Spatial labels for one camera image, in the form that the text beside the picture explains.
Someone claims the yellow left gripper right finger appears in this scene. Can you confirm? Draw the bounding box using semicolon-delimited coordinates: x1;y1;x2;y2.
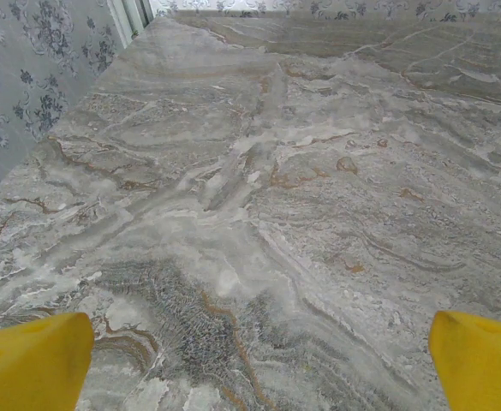
428;310;501;411

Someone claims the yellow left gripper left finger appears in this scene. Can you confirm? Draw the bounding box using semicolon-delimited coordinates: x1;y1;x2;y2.
0;312;95;411

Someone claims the aluminium frame post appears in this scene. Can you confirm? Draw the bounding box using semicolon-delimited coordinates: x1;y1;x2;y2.
106;0;155;49

